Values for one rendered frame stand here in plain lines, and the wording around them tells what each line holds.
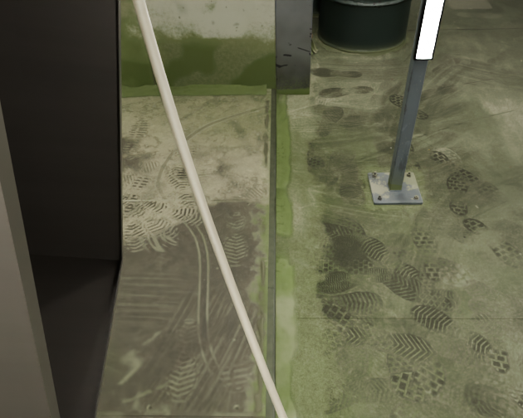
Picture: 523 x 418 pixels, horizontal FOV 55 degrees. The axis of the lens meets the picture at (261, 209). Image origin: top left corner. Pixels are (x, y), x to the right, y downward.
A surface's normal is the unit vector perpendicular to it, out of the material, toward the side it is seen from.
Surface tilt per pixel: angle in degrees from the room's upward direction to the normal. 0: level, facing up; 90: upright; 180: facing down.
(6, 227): 90
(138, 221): 0
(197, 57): 90
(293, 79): 90
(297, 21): 90
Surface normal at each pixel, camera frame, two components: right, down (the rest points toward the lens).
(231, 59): -0.02, 0.68
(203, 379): -0.03, -0.73
